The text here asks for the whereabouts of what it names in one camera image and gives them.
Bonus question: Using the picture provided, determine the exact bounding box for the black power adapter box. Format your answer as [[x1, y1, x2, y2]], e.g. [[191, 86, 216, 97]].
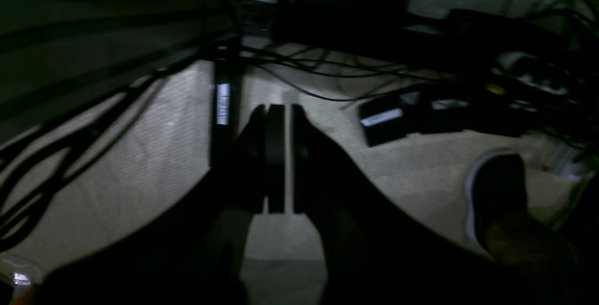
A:
[[358, 94, 418, 147]]

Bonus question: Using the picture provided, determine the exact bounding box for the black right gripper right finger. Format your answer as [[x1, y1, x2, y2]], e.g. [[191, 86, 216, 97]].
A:
[[291, 104, 525, 305]]

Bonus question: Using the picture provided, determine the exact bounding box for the black table leg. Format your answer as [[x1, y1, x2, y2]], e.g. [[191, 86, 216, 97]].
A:
[[209, 0, 242, 167]]

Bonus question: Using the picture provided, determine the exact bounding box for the black shoe white sole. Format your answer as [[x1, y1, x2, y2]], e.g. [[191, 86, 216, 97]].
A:
[[464, 149, 533, 254]]

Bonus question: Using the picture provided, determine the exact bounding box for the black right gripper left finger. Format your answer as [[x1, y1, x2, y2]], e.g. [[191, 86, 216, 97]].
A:
[[42, 105, 267, 305]]

